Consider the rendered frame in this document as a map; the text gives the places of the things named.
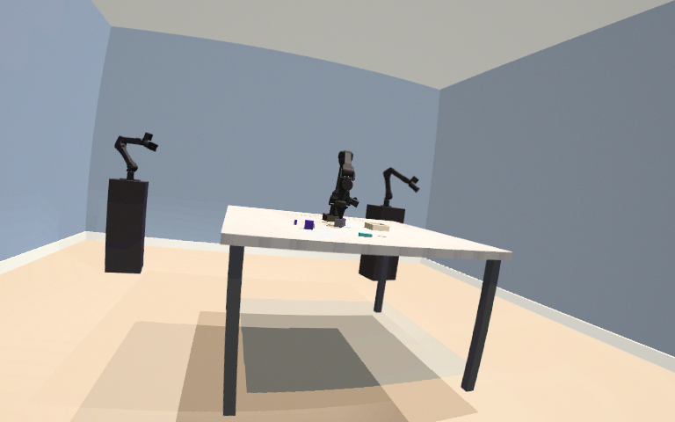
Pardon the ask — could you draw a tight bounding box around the beige rectangular tray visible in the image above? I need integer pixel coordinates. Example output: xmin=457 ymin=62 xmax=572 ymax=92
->
xmin=364 ymin=222 xmax=390 ymax=231

